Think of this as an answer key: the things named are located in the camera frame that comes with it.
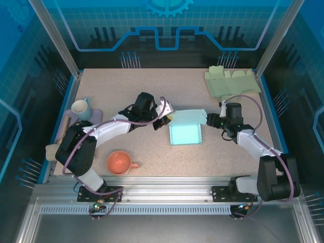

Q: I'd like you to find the light blue paper box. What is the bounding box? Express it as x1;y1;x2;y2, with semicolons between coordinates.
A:
169;108;208;146

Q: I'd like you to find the light green paper box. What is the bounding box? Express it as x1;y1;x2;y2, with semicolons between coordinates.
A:
204;65;261;103

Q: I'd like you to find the purple tray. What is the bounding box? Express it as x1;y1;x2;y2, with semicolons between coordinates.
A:
60;108;104;139

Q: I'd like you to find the orange mug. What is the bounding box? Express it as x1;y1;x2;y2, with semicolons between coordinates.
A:
105;150;140;177

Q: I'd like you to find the white and blue mug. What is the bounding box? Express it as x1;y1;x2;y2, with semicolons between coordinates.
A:
71;97;91;121

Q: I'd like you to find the beige cloth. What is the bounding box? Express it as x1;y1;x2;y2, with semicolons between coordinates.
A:
45;143;60;161

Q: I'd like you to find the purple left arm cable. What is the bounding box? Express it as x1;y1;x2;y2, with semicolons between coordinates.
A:
62;96;168;221

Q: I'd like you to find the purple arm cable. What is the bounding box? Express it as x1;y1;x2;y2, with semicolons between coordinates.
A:
221;95;297;221
62;96;168;221

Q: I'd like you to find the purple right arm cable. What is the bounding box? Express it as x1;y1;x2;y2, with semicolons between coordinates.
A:
221;95;297;221

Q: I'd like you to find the aluminium mounting rail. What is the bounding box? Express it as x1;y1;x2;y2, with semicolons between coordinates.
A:
32;176;304;206

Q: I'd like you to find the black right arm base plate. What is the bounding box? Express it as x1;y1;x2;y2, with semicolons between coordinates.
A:
211;186;258;203

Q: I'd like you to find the slotted cable duct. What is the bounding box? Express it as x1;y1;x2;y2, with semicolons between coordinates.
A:
39;205;232;216

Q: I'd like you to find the aluminium frame post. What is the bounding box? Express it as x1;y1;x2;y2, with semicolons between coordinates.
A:
27;0;84;79
254;0;301;79

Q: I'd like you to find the cable connector with LED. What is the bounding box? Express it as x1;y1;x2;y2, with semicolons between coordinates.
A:
236;202;254;212
92;199;106;211

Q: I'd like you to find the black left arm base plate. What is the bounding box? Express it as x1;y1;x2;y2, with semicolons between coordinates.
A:
77;186;124;203

